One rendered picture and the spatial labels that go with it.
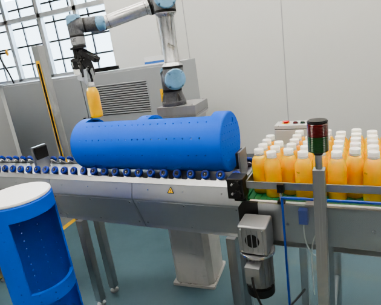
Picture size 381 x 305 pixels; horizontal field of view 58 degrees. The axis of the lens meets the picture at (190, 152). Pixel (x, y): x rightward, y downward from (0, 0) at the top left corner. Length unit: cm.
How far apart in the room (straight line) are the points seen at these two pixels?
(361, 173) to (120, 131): 110
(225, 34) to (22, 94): 242
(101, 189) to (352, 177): 125
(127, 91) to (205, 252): 182
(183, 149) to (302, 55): 290
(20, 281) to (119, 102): 225
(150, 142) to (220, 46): 289
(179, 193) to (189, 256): 78
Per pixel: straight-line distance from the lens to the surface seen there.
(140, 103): 345
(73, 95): 386
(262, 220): 138
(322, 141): 113
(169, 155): 162
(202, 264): 238
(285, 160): 143
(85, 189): 204
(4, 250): 166
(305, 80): 429
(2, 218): 158
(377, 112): 439
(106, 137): 182
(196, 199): 165
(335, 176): 139
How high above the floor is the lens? 151
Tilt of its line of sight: 16 degrees down
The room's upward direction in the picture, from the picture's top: 8 degrees counter-clockwise
